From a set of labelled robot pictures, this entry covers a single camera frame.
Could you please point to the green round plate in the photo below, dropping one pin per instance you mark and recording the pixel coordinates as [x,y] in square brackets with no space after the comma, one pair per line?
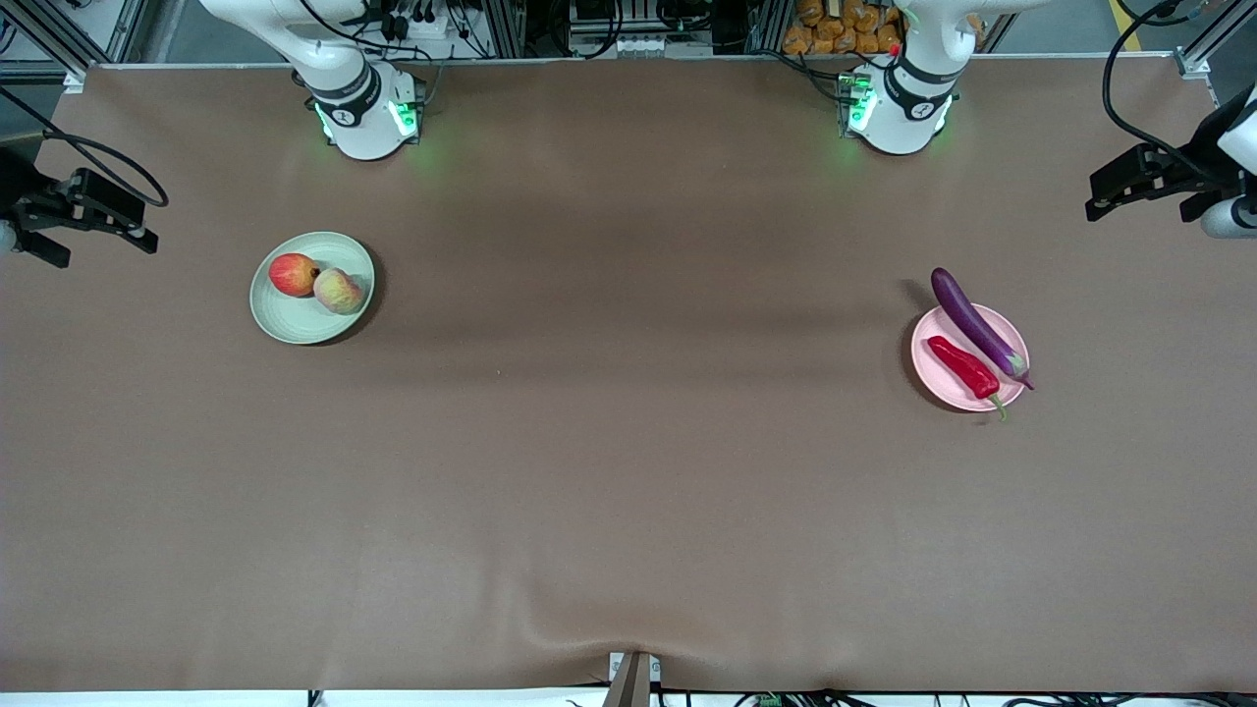
[295,319]

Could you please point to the pink round plate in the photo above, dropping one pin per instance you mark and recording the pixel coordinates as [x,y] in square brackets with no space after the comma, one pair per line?
[933,378]

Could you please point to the white power strip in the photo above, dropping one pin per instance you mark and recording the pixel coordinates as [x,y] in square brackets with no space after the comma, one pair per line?
[627,45]

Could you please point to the yellow pink peach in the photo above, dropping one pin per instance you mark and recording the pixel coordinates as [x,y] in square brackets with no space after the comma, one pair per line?
[340,292]

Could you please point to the bag of orange snacks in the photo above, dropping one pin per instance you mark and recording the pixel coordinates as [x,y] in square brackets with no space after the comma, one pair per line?
[845,27]

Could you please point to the brown table mat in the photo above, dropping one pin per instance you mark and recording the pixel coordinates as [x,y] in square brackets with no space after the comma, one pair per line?
[393,511]

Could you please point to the red chili pepper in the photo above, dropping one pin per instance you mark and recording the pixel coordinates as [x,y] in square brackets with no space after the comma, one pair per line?
[967,368]

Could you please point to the purple eggplant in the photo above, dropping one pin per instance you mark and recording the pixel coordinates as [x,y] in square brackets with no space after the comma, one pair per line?
[967,314]

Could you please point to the red pomegranate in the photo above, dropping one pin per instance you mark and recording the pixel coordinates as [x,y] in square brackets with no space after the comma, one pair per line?
[293,275]

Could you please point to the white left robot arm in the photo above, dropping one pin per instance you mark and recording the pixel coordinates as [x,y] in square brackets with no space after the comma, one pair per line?
[899,118]

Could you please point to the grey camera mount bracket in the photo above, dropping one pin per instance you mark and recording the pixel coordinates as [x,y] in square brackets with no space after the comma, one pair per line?
[633,679]

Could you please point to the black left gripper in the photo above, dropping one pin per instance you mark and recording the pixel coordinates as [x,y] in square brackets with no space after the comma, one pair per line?
[1185,179]

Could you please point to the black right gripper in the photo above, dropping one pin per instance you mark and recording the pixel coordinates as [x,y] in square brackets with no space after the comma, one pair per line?
[22,190]

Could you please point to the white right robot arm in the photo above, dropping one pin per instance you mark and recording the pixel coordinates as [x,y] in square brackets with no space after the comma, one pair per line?
[363,128]

